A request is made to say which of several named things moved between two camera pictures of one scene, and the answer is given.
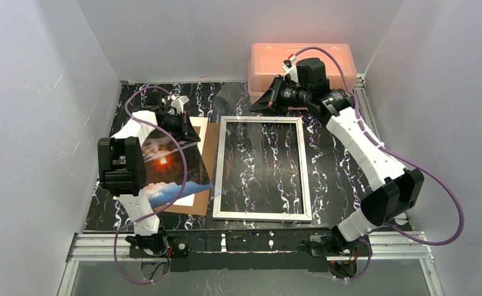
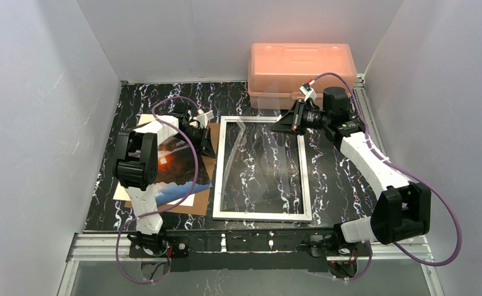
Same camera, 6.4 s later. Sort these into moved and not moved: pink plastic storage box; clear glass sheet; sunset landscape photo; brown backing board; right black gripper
Moved: right black gripper; clear glass sheet
Not moved: brown backing board; pink plastic storage box; sunset landscape photo
